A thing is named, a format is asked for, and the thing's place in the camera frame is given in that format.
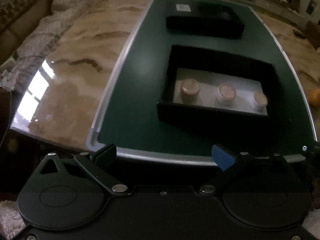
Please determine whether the white pink-topped jar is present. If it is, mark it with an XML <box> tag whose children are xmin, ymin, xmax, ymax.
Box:
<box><xmin>251</xmin><ymin>91</ymin><xmax>268</xmax><ymax>111</ymax></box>
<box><xmin>180</xmin><ymin>79</ymin><xmax>201</xmax><ymax>102</ymax></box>
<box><xmin>216</xmin><ymin>83</ymin><xmax>236</xmax><ymax>106</ymax></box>

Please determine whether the black box base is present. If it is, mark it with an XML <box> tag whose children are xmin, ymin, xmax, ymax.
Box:
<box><xmin>157</xmin><ymin>45</ymin><xmax>290</xmax><ymax>140</ymax></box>

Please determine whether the black box lid with label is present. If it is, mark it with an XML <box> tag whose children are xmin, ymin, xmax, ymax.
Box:
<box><xmin>165</xmin><ymin>2</ymin><xmax>245</xmax><ymax>40</ymax></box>

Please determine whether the fluffy beige blanket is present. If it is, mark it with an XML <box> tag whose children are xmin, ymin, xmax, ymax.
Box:
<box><xmin>1</xmin><ymin>0</ymin><xmax>101</xmax><ymax>92</ymax></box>

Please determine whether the dark green desk mat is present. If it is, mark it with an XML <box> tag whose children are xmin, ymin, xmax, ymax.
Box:
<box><xmin>87</xmin><ymin>0</ymin><xmax>317</xmax><ymax>166</ymax></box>

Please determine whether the brown leather sofa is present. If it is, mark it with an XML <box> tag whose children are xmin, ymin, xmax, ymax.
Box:
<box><xmin>1</xmin><ymin>0</ymin><xmax>53</xmax><ymax>63</ymax></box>

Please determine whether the orange fruit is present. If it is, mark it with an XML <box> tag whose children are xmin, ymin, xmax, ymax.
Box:
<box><xmin>308</xmin><ymin>88</ymin><xmax>320</xmax><ymax>108</ymax></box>

